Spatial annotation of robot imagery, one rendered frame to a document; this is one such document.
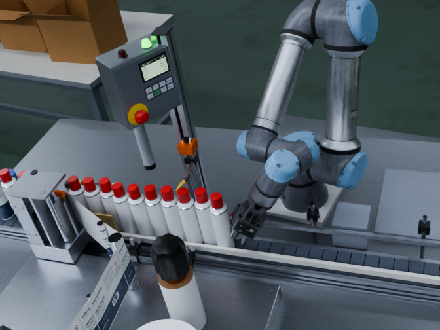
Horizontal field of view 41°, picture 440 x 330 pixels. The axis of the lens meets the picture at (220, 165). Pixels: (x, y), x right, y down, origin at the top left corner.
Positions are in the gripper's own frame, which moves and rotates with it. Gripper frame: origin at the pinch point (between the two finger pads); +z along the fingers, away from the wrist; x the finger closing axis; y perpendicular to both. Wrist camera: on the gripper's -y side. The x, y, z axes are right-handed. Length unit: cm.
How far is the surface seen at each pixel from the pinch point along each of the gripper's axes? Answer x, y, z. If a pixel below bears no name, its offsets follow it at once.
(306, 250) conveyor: 19.4, -2.0, -4.9
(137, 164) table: -41, -39, 36
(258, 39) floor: -32, -301, 127
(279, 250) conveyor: 12.9, -0.7, -1.2
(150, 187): -28.4, 0.6, -0.9
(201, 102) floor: -45, -206, 134
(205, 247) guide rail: -6.2, 5.0, 6.2
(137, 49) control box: -46, -8, -36
